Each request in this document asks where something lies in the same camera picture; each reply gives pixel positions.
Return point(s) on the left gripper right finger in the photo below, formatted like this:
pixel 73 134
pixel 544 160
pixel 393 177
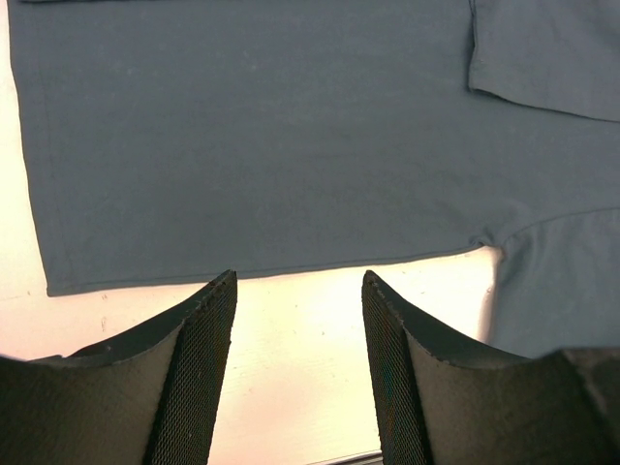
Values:
pixel 442 397

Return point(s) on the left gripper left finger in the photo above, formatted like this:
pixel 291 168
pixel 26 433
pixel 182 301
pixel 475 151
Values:
pixel 148 395

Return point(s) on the grey-blue t-shirt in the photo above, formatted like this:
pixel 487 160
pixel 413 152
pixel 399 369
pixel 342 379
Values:
pixel 166 141

